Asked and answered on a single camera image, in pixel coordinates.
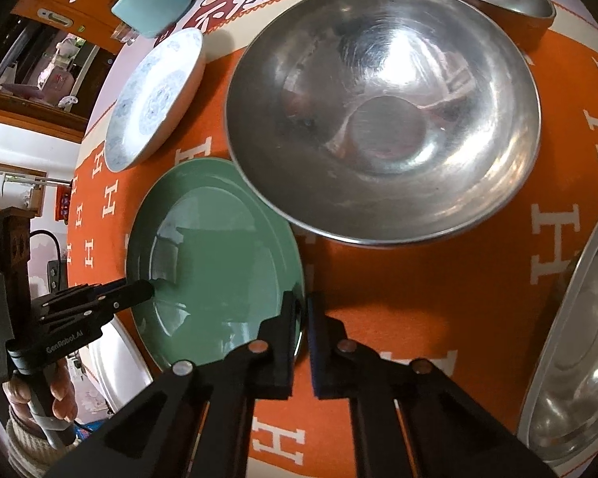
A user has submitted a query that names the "dark carved wooden stand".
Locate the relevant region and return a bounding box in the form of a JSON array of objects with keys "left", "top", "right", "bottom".
[{"left": 0, "top": 209, "right": 33, "bottom": 384}]

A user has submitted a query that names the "pink figurine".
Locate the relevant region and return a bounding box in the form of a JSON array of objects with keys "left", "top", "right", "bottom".
[{"left": 39, "top": 35, "right": 83, "bottom": 91}]

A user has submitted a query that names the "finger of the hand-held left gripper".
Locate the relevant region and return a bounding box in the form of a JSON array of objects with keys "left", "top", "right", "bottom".
[
  {"left": 35, "top": 281, "right": 128, "bottom": 315},
  {"left": 37, "top": 279, "right": 155, "bottom": 332}
]

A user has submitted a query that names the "teal cup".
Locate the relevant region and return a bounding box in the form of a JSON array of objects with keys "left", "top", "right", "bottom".
[{"left": 110, "top": 0, "right": 193, "bottom": 38}]

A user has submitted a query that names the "small clear glass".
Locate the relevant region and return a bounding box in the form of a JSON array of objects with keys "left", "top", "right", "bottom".
[{"left": 111, "top": 22, "right": 140, "bottom": 45}]

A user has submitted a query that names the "black cable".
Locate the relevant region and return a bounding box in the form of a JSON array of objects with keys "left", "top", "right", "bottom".
[{"left": 30, "top": 229, "right": 63, "bottom": 264}]

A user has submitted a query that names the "wide steel bowl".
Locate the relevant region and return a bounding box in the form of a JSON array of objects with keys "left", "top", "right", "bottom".
[{"left": 517, "top": 198, "right": 598, "bottom": 464}]

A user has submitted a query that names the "orange patterned cloth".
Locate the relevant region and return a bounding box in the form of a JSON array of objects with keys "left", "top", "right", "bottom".
[{"left": 67, "top": 0, "right": 598, "bottom": 478}]

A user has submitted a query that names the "blue patterned white plate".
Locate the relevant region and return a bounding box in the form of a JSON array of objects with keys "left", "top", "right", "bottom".
[{"left": 104, "top": 27, "right": 206, "bottom": 172}]

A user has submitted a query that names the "person's left forearm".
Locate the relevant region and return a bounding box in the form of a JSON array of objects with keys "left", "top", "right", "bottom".
[{"left": 5, "top": 406, "right": 78, "bottom": 478}]

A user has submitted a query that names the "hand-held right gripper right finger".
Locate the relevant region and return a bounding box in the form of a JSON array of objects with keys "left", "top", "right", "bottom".
[{"left": 306, "top": 291, "right": 559, "bottom": 478}]

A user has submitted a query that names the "wooden framed wall box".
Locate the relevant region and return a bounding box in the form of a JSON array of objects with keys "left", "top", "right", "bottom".
[{"left": 0, "top": 159, "right": 48, "bottom": 217}]

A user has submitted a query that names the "white plate at edge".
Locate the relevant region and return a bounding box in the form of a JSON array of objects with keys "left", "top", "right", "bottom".
[{"left": 87, "top": 316, "right": 153, "bottom": 411}]

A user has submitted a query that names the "large steel bowl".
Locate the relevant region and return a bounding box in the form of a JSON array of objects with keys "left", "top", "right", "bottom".
[{"left": 224, "top": 0, "right": 541, "bottom": 249}]

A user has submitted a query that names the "person's left hand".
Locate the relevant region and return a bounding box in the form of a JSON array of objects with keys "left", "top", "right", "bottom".
[{"left": 7, "top": 358, "right": 78, "bottom": 421}]

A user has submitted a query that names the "green plate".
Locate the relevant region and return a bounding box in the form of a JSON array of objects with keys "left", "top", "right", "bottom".
[{"left": 126, "top": 158, "right": 307, "bottom": 372}]

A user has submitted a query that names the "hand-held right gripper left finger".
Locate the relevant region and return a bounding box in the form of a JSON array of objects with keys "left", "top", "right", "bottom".
[{"left": 45, "top": 290, "right": 307, "bottom": 478}]

